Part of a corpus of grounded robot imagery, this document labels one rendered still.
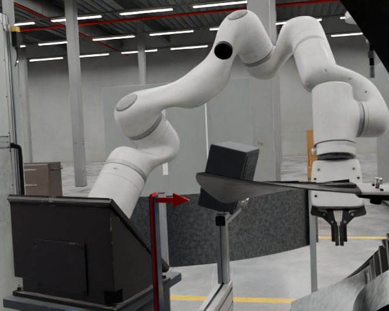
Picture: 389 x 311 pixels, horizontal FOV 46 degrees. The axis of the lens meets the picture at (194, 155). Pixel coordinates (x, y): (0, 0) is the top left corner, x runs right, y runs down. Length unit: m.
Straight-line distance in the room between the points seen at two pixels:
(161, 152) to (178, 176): 5.68
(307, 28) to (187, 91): 0.36
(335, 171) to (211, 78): 0.50
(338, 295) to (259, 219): 1.98
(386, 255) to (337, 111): 0.43
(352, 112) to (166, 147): 0.55
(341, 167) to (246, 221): 1.73
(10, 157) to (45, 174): 4.62
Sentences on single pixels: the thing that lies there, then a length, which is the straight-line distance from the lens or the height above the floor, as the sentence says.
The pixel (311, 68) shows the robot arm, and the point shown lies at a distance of 1.09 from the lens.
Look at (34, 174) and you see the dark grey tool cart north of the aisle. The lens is 7.45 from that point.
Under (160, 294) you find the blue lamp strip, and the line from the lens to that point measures 0.80.
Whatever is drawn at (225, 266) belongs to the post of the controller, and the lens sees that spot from 1.31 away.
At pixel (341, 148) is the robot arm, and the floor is 1.25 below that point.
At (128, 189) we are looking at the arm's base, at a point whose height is 1.16.
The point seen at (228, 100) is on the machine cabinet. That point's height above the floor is 1.74.
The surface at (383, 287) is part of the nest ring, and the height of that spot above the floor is 1.12.
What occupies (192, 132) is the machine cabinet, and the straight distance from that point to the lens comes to 6.87.
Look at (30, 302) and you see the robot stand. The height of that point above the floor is 0.93.
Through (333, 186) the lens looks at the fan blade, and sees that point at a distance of 0.66.
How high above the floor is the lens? 1.29
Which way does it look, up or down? 3 degrees down
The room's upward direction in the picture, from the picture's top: 3 degrees counter-clockwise
